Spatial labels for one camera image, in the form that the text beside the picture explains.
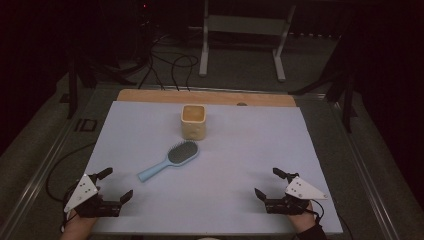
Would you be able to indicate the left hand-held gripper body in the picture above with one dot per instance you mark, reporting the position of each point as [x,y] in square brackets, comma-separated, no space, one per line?
[83,195]

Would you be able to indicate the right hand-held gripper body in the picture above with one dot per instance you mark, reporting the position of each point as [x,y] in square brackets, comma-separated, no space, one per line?
[301,190]

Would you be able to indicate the light blue hairbrush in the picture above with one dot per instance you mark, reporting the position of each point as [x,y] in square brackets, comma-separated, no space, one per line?
[181,155]

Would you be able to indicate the yellow square cup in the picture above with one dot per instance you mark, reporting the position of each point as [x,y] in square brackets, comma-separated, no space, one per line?
[194,130]

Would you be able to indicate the person's right hand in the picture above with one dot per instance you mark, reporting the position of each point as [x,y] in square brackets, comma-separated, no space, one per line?
[303,220]

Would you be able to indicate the person's left hand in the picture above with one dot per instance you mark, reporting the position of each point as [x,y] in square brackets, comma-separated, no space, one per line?
[76,228]

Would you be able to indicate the light blue table mat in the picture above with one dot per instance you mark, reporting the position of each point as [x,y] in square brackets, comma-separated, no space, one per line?
[233,160]

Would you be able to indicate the black stand leg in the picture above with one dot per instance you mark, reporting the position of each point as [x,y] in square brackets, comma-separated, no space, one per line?
[72,90]
[348,106]

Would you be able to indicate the white metal stand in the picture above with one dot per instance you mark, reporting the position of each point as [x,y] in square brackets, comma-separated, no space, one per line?
[246,25]

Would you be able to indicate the metal floor rail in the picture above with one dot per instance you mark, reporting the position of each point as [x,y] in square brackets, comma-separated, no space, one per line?
[40,173]
[365,173]

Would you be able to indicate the black square bracket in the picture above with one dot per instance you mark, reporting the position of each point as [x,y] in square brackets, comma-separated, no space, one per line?
[86,125]

